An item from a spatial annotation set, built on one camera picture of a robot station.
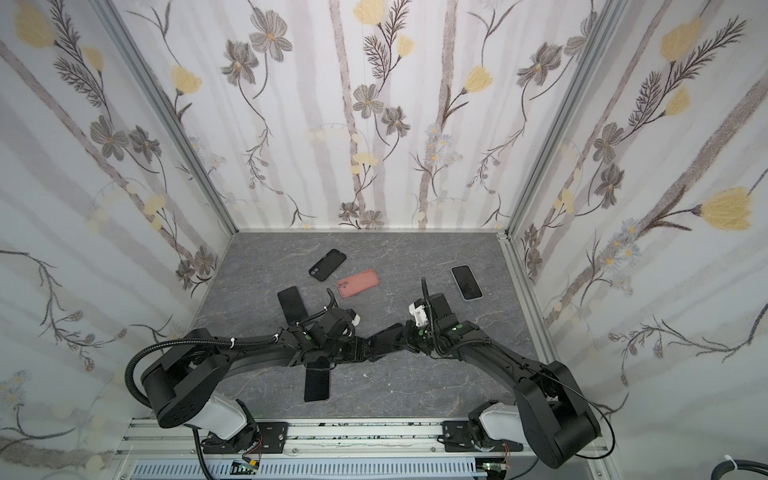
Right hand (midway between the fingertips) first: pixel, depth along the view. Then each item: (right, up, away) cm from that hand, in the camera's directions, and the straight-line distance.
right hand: (386, 335), depth 82 cm
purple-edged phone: (+29, +13, +26) cm, 41 cm away
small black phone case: (-23, +19, +29) cm, 41 cm away
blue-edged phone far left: (-32, +6, +17) cm, 37 cm away
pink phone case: (-11, +12, +23) cm, 28 cm away
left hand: (-6, -5, +4) cm, 9 cm away
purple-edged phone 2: (-20, -13, +2) cm, 24 cm away
